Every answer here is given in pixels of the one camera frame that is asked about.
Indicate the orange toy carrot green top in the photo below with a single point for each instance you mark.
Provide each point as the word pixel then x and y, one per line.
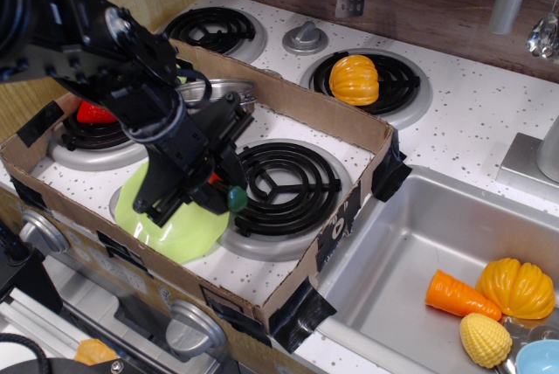
pixel 233 197

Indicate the back right black burner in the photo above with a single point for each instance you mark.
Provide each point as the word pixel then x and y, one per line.
pixel 398 82

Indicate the cardboard fence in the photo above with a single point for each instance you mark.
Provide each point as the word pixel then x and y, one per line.
pixel 294 308

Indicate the back left black burner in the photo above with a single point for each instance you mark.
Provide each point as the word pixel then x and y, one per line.
pixel 216 29

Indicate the black device left edge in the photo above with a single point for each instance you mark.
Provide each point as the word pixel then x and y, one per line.
pixel 22 268

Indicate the light blue bowl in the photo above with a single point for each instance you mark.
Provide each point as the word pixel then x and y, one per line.
pixel 539 357

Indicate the small steel pot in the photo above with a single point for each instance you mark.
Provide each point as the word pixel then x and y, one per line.
pixel 193 92

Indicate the silver right oven knob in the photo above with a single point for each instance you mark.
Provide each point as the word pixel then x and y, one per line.
pixel 191 332

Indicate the red toy strawberry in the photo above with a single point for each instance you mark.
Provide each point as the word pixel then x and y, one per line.
pixel 89 113

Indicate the yellow toy corn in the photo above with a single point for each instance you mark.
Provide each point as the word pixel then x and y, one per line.
pixel 485 340

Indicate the steel sink basin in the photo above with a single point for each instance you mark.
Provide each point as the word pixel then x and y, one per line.
pixel 378 276

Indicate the hanging shiny spoon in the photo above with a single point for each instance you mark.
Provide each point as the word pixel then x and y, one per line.
pixel 542 41

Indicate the light green plastic plate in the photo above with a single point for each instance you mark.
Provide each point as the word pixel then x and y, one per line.
pixel 190 233

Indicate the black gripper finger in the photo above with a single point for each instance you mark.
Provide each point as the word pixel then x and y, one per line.
pixel 228 165
pixel 209 198

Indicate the silver back stove knob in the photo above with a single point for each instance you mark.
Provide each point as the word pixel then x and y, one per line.
pixel 305 40

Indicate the front right black burner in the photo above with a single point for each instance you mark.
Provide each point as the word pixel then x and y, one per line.
pixel 292 188

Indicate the black burner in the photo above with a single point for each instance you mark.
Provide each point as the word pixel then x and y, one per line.
pixel 216 29
pixel 398 82
pixel 76 135
pixel 292 188

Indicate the orange toy pumpkin in sink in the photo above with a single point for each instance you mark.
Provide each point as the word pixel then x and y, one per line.
pixel 520 290

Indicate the orange toy pumpkin on burner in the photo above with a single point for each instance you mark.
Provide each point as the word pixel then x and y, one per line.
pixel 354 79

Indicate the silver left oven knob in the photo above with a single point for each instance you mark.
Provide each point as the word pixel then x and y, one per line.
pixel 38 231

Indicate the silver faucet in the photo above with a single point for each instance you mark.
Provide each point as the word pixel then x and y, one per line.
pixel 501 22

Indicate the front left black burner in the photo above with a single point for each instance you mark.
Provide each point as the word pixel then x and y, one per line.
pixel 76 135

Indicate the silver utensil in sink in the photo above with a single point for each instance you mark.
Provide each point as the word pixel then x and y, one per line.
pixel 525 331

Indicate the orange toy bottom left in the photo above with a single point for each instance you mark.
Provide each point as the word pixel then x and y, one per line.
pixel 93 351

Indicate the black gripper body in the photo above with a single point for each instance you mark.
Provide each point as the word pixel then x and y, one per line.
pixel 185 157

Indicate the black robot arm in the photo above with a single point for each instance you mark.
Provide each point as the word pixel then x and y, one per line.
pixel 99 52

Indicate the orange toy carrot piece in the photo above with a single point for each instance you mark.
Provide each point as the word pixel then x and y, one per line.
pixel 457 298

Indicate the silver oven knob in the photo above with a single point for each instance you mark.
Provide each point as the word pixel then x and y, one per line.
pixel 191 332
pixel 38 231

